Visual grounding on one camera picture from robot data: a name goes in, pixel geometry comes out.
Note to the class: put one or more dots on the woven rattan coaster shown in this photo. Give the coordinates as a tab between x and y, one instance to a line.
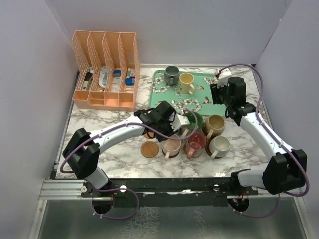
186	148

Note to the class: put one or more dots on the red floral mug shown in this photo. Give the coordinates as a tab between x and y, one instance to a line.
197	143

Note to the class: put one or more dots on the green mug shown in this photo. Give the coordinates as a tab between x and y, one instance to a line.
193	118

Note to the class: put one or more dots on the peach plastic file organizer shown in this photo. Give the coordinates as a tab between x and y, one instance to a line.
109	70

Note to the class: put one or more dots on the white blue pack in organizer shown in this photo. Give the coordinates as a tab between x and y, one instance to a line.
103	76

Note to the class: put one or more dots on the brown wooden coaster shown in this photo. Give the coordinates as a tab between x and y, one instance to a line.
207	150

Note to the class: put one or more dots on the white speckled mug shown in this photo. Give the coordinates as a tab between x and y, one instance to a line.
219	147

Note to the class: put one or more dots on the light wood coaster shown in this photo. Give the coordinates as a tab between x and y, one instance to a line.
149	149
149	135

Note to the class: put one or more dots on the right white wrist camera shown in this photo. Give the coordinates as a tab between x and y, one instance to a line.
222	77

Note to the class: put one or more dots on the blue tape dispenser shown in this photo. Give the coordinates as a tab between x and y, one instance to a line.
130	81

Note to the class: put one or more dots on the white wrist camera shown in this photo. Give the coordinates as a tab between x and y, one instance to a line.
222	77
178	122

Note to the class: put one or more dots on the tan beige mug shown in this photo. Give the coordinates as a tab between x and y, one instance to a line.
213	126

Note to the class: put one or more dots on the dark grey mug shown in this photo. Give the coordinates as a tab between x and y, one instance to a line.
171	75

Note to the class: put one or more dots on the yellow mug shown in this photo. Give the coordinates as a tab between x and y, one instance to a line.
186	84

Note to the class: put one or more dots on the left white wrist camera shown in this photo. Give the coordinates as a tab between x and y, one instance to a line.
178	122

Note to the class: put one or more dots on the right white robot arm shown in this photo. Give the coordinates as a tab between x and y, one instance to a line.
286	169

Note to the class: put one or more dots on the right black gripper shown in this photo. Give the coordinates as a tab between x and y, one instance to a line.
216	91

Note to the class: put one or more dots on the black white tool in organizer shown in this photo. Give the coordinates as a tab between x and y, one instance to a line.
88	80

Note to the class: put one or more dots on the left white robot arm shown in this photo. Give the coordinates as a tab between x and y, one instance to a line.
84	148

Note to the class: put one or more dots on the green floral tray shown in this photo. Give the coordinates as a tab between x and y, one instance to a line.
200	101

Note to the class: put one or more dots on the dark walnut coaster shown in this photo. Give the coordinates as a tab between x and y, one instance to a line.
170	153

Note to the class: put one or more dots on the blue eraser box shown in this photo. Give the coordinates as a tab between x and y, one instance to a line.
117	73

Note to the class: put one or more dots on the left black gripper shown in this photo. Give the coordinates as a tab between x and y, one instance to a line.
171	132

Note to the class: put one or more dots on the aluminium frame rail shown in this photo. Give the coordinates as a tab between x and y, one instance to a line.
72	189

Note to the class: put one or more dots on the light pink mug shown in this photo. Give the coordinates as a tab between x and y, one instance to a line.
170	144

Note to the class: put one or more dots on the black mounting rail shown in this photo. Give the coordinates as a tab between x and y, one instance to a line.
216	191

